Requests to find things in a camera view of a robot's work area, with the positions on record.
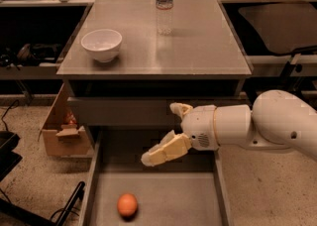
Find black floor cable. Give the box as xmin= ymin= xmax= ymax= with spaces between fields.
xmin=0 ymin=99 xmax=20 ymax=133

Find closed grey top drawer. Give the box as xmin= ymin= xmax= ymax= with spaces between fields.
xmin=66 ymin=96 xmax=242 ymax=127

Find open grey middle drawer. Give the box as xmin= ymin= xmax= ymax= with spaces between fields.
xmin=78 ymin=129 xmax=234 ymax=226

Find black headphones on shelf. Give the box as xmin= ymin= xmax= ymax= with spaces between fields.
xmin=0 ymin=44 xmax=62 ymax=67

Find grey drawer cabinet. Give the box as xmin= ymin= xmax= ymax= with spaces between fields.
xmin=55 ymin=0 xmax=254 ymax=159

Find white ceramic bowl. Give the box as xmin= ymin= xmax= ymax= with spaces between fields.
xmin=81 ymin=29 xmax=123 ymax=62

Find black chair seat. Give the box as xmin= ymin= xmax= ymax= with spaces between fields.
xmin=239 ymin=2 xmax=317 ymax=56

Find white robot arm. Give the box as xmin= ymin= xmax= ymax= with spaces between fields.
xmin=141 ymin=90 xmax=317 ymax=167

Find black stand base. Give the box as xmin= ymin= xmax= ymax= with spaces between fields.
xmin=0 ymin=131 xmax=86 ymax=226

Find cardboard box on floor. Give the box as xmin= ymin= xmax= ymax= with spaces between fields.
xmin=42 ymin=85 xmax=93 ymax=157

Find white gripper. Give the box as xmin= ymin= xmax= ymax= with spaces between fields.
xmin=141 ymin=102 xmax=219 ymax=167

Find orange fruit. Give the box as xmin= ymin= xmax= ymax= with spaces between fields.
xmin=117 ymin=193 xmax=138 ymax=217

